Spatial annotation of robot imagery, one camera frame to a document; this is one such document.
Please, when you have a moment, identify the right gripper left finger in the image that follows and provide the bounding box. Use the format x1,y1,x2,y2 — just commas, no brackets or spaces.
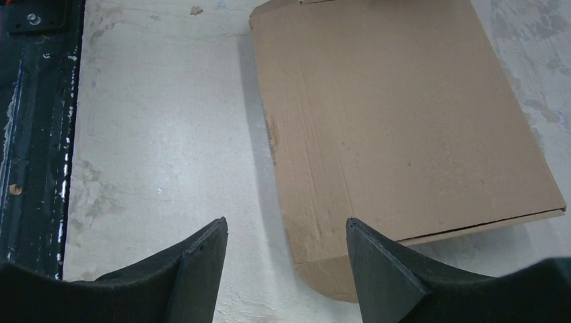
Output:
1,217,228,322

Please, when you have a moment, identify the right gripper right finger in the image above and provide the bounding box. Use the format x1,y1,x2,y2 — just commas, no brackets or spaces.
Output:
346,217,570,322

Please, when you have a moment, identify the brown cardboard box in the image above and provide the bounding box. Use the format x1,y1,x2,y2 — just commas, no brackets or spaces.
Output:
249,1,566,303

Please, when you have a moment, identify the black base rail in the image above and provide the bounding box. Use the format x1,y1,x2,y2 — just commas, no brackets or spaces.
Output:
1,1,86,279

